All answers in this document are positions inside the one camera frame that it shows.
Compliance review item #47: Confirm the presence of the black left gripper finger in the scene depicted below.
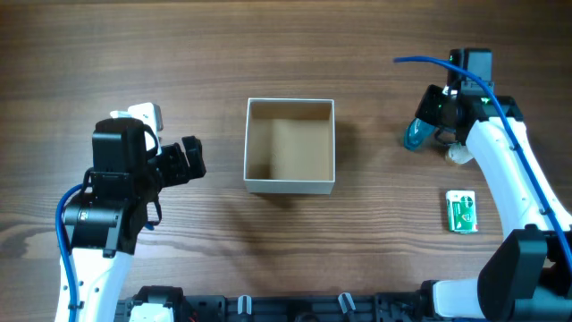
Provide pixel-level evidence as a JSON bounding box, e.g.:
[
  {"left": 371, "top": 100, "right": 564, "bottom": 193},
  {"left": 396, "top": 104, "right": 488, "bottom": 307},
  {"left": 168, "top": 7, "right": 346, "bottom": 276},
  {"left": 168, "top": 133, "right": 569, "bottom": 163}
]
[
  {"left": 183, "top": 162, "right": 200, "bottom": 182},
  {"left": 182, "top": 136, "right": 206, "bottom": 178}
]

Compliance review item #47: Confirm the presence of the blue Listerine mouthwash bottle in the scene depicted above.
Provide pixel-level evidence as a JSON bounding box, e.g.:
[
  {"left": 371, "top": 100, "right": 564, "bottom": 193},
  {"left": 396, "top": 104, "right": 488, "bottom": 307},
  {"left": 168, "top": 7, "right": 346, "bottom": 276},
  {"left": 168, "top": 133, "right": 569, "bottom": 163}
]
[{"left": 403, "top": 118, "right": 435, "bottom": 150}]

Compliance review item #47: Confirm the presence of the white Pantene tube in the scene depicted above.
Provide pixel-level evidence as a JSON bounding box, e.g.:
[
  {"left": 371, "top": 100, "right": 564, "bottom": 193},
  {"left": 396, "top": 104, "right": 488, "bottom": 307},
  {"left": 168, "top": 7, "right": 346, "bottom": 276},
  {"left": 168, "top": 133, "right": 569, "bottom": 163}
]
[{"left": 445, "top": 142, "right": 474, "bottom": 165}]

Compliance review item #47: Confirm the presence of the green white soap box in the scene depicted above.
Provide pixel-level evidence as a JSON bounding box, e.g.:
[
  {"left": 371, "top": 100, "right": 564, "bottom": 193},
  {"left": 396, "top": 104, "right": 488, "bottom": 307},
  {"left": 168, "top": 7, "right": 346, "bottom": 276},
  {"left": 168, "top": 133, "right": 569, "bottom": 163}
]
[{"left": 445, "top": 190, "right": 478, "bottom": 234}]

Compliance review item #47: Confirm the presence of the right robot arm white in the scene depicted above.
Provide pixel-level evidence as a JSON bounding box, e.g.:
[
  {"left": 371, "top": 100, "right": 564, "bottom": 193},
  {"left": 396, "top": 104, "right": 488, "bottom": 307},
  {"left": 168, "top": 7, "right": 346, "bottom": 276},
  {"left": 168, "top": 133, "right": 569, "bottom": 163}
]
[{"left": 406, "top": 85, "right": 571, "bottom": 321}]

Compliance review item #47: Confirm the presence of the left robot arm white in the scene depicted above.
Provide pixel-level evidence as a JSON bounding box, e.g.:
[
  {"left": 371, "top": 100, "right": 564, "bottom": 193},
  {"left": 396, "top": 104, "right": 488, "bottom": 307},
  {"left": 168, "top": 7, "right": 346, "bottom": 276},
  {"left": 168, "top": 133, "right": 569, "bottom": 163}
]
[{"left": 55, "top": 136, "right": 206, "bottom": 321}]

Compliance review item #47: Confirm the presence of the white open cardboard box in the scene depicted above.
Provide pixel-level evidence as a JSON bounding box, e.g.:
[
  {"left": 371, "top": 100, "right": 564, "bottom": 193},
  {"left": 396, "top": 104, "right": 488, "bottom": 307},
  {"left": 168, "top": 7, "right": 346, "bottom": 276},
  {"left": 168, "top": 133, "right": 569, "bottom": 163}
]
[{"left": 243, "top": 97, "right": 336, "bottom": 195}]

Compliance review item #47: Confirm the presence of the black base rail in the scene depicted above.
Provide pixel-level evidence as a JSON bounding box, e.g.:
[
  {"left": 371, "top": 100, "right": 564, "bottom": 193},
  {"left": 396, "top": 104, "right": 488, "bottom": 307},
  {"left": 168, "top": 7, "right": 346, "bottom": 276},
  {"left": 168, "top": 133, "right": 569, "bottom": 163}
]
[{"left": 114, "top": 286, "right": 428, "bottom": 322}]

